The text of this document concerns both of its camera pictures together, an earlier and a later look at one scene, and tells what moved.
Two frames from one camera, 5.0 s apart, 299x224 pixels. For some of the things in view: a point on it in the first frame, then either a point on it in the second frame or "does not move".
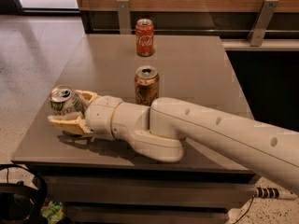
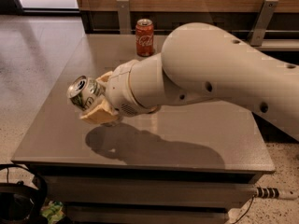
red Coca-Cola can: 145,37 does not move
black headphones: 21,203 does not move
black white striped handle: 274,192 does not move
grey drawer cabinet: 100,181 does not move
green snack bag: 53,211 does not move
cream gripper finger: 89,96 → 105,78
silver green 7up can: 65,100 → 84,91
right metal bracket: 260,26 does not move
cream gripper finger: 70,123 → 104,114
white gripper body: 100,113 → 120,86
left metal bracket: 123,14 does not move
